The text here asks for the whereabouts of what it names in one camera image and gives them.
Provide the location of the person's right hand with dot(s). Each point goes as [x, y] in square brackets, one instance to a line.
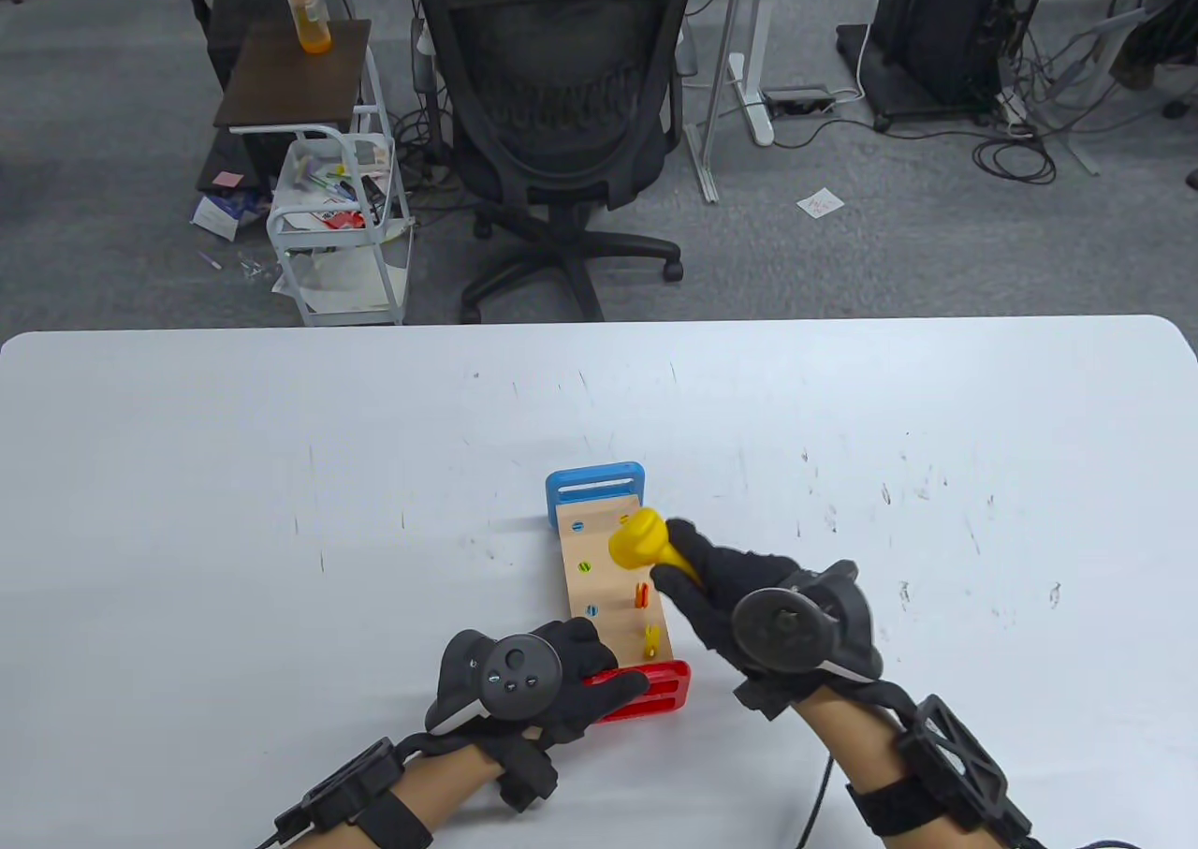
[721, 573]

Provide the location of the person's left hand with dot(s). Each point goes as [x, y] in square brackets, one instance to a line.
[585, 692]

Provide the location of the wooden rainbow hammer bench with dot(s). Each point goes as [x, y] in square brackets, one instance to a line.
[608, 624]

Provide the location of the yellow toy hammer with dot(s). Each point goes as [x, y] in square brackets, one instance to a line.
[636, 535]

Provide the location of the person's right forearm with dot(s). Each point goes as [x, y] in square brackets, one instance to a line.
[852, 737]

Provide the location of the person's left forearm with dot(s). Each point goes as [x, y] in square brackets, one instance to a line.
[440, 783]

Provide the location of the black hand controller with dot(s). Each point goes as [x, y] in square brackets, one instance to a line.
[519, 676]
[781, 629]

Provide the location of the white paper note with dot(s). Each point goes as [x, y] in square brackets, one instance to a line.
[821, 203]

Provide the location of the white desk leg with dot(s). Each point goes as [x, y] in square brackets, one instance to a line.
[753, 100]

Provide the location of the grey power strip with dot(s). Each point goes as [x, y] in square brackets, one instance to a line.
[796, 100]

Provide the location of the black mesh office chair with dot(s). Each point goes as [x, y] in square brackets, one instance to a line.
[562, 91]

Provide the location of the red packet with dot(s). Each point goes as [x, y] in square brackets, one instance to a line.
[342, 220]

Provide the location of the white power strip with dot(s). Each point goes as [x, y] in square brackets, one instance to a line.
[1015, 109]

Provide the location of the purple pen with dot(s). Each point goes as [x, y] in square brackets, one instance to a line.
[208, 259]

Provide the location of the black equipment cabinet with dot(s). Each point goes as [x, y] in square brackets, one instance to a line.
[936, 25]

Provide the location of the blue white box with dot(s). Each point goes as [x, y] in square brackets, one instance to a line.
[220, 217]

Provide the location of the white rolling cart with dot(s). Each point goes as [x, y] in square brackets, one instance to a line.
[309, 129]

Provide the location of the pink sticky note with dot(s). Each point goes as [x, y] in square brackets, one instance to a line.
[226, 178]

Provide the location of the brown side table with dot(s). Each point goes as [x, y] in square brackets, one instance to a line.
[290, 81]

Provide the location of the orange drink bottle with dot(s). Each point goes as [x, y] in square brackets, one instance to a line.
[309, 16]

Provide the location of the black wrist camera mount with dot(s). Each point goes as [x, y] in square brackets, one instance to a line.
[346, 788]
[955, 765]

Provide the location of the grey metal frame bar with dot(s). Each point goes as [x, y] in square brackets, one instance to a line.
[704, 161]

